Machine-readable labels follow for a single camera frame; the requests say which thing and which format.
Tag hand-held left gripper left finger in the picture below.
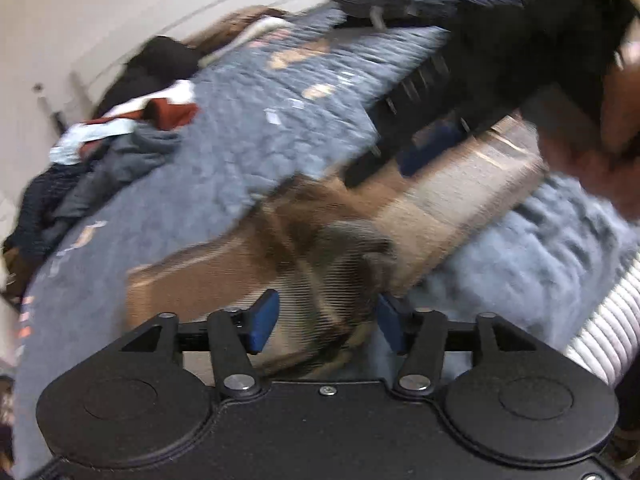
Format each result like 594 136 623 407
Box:
117 289 281 397

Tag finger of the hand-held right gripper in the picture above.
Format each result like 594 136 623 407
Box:
369 52 481 157
344 122 467 188

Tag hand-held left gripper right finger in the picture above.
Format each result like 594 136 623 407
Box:
378 292 541 396

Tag brown plaid fringed scarf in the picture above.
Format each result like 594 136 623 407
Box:
125 110 548 376

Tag person's right hand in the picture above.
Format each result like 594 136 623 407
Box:
539 42 640 218

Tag folded black garment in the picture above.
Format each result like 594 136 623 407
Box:
335 0 451 28

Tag bed with grey quilt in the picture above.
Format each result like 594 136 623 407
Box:
12 0 640 480

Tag grey hooded garment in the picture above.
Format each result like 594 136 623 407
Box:
52 122 181 218

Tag rust red garment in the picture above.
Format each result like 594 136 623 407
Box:
80 97 201 133

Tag white garment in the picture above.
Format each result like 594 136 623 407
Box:
107 80 196 116

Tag dark brown garment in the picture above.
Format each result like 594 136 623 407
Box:
2 245 31 301

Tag crumpled navy dotted garment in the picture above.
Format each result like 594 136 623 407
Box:
2 162 101 271

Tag light blue shirt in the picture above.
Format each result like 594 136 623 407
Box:
49 122 138 166

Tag black puffy jacket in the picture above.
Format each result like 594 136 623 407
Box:
92 35 203 116

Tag white bed headboard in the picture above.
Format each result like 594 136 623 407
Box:
70 0 351 111

